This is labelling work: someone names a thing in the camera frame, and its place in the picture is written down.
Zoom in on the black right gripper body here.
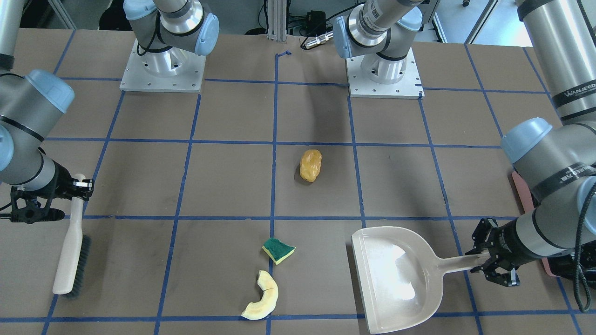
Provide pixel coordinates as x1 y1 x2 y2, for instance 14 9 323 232
9 161 77 223

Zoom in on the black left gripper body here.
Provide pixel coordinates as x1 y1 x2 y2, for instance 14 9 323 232
478 218 519 273

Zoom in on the beige hand brush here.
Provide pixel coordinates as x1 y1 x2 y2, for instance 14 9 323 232
52 174 91 299

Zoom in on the beige plastic dustpan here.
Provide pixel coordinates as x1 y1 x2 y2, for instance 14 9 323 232
351 226 489 334

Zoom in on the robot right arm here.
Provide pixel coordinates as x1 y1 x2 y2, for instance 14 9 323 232
0 0 220 223

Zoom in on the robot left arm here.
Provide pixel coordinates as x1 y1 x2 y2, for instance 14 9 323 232
456 0 595 313

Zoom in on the pink bin with black bag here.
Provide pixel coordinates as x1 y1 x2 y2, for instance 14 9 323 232
511 171 595 282

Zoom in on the yellow potato-like lump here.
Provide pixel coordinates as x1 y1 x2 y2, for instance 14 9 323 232
299 150 322 182

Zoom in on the green yellow sponge piece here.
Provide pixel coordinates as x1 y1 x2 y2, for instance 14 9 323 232
262 238 296 265

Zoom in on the pale curved melon rind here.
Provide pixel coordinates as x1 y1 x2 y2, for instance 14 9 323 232
240 270 279 321

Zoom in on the silver cylindrical connector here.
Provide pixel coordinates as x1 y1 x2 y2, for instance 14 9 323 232
300 31 333 50

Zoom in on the black power adapter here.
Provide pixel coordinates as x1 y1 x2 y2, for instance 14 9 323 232
305 10 325 31

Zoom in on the black corrugated cable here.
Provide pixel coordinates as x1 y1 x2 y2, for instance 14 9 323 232
574 181 596 313

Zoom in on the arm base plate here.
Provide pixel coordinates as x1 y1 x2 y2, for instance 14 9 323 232
119 40 206 93
345 48 425 99

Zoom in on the aluminium frame post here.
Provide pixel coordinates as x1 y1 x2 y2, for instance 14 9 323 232
264 0 288 44

